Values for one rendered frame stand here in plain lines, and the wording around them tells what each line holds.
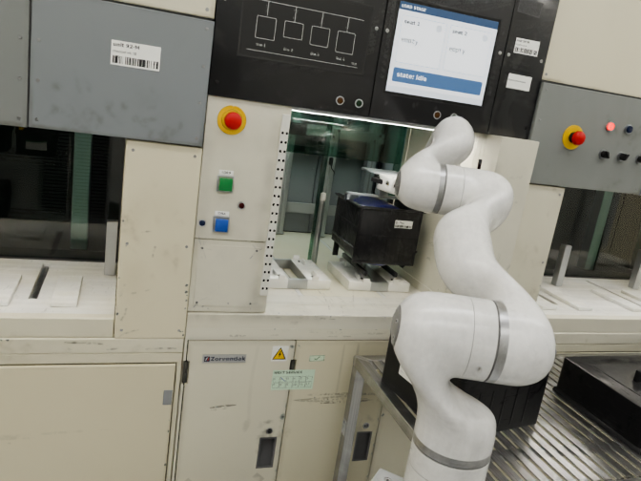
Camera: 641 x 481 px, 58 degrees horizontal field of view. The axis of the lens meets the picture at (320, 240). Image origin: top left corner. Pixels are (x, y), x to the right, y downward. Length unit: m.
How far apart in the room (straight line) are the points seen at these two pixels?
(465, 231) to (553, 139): 0.81
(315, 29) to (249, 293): 0.66
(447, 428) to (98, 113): 0.95
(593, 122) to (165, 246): 1.23
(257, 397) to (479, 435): 0.84
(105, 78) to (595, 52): 1.29
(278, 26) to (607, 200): 1.64
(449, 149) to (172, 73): 0.62
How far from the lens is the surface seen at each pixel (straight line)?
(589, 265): 2.63
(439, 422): 0.88
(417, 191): 1.12
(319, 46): 1.42
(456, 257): 0.96
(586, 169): 1.85
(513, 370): 0.86
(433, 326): 0.81
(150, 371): 1.53
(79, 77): 1.35
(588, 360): 1.72
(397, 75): 1.49
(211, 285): 1.46
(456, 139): 1.21
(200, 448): 1.67
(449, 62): 1.56
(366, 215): 1.73
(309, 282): 1.73
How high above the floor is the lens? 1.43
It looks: 14 degrees down
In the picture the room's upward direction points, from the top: 9 degrees clockwise
